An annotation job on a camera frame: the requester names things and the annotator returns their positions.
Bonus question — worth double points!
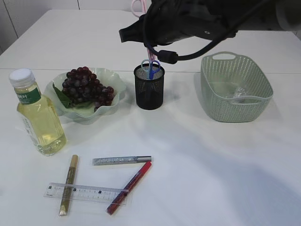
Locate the green woven plastic basket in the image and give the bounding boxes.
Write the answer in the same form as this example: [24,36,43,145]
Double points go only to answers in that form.
[200,52,273,123]

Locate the black mesh pen holder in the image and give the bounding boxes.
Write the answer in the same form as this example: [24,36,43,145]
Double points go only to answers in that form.
[134,63,165,110]

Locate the blue handled scissors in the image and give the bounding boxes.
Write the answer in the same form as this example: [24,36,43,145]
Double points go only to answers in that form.
[141,59,161,80]

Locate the red artificial grape bunch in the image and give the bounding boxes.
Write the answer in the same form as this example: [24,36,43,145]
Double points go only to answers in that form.
[53,66,115,111]

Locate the gold glitter pen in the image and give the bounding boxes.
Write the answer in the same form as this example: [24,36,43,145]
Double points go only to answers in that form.
[59,154,78,216]

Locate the silver glitter pen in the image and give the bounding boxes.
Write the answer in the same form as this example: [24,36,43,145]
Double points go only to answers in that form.
[92,155,152,166]

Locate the red marker pen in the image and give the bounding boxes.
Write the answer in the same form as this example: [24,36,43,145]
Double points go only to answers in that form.
[106,161,152,215]

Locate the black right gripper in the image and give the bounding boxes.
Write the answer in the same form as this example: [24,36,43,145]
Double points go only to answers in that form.
[119,0,237,46]

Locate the clear plastic sheet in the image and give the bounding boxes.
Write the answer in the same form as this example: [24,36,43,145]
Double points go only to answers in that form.
[225,87,248,98]

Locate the yellow liquid plastic bottle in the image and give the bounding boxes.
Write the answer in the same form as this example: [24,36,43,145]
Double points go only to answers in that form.
[9,68,66,156]

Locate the clear plastic ruler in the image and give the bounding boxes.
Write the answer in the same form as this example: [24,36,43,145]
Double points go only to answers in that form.
[44,183,123,203]

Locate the green wavy plastic plate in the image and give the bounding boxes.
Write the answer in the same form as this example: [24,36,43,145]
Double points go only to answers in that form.
[44,66,126,121]

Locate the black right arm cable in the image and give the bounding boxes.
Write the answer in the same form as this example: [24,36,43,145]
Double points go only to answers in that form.
[142,0,271,65]

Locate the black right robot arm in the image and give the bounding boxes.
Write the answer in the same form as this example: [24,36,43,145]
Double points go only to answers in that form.
[119,0,301,46]

